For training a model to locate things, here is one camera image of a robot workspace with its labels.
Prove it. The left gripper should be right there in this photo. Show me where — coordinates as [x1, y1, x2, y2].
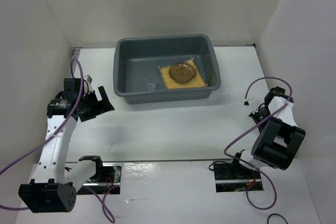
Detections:
[79, 86, 114, 122]

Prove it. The bamboo mat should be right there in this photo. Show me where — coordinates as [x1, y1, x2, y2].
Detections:
[159, 57, 208, 89]

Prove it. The clear plate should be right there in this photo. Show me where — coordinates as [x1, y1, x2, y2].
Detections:
[169, 61, 196, 82]
[167, 61, 197, 83]

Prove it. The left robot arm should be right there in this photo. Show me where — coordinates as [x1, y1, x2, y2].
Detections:
[18, 75, 114, 213]

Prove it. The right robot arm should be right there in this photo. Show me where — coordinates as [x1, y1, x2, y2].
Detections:
[230, 87, 306, 178]

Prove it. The grey plastic bin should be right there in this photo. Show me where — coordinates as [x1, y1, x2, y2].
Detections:
[113, 34, 221, 104]

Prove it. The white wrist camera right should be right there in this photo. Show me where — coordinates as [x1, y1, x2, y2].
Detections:
[243, 98, 263, 114]

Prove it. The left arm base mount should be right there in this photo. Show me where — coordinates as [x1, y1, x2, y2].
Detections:
[65, 160, 122, 195]

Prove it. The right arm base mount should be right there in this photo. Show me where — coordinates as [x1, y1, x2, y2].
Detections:
[208, 159, 264, 193]

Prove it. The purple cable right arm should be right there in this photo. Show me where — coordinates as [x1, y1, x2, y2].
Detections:
[223, 77, 295, 210]

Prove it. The black cable loop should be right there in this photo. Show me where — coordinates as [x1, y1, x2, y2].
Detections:
[267, 213, 288, 224]

